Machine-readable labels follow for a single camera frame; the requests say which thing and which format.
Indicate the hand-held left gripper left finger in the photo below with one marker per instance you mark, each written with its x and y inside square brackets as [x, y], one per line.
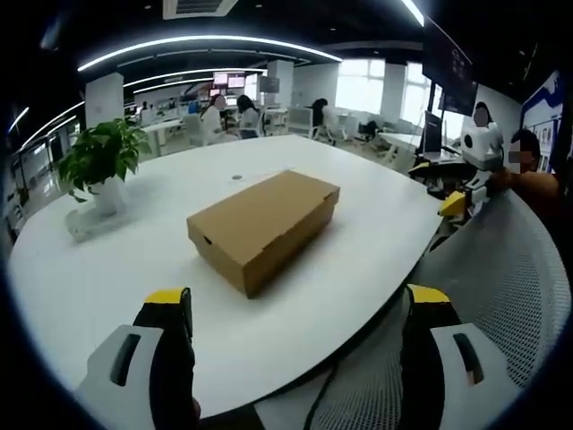
[152, 358]

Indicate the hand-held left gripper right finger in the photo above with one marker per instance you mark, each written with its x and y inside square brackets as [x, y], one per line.
[430, 358]

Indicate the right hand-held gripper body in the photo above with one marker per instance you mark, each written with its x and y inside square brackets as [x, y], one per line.
[483, 145]

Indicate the brown cardboard shoe box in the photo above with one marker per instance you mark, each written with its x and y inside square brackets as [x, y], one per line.
[268, 210]

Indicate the black desk monitor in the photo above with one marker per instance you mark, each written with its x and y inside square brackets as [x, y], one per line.
[433, 132]

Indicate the white office desk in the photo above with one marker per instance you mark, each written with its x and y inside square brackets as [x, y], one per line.
[159, 127]
[400, 140]

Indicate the person's head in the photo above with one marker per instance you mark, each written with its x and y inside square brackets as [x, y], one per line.
[535, 143]

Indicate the person's upper body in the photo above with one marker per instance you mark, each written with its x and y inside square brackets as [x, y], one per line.
[544, 186]

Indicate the grey mesh office chair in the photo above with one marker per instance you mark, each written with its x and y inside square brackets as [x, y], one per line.
[492, 277]

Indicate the clear plant tray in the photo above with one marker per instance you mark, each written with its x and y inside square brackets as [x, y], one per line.
[85, 226]

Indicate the white office chair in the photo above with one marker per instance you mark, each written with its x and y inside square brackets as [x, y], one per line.
[301, 120]

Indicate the straight ceiling light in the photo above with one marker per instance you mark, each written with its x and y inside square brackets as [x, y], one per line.
[414, 11]

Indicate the white plant pot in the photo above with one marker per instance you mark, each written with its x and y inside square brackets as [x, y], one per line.
[109, 197]

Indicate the dark hanging monitor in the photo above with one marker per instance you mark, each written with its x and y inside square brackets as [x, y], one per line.
[270, 85]

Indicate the green potted plant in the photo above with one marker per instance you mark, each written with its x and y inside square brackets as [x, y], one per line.
[105, 152]

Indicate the row of bright monitors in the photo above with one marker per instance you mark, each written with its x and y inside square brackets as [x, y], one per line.
[229, 79]

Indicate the long curved ceiling light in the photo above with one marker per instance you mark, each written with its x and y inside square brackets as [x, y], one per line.
[201, 44]
[188, 76]

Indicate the ceiling air vent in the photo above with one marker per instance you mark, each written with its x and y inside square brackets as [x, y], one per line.
[199, 8]

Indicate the blue wall poster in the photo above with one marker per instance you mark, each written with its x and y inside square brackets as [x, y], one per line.
[544, 107]

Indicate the large dark wall screen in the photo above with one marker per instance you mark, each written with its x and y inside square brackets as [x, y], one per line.
[452, 76]

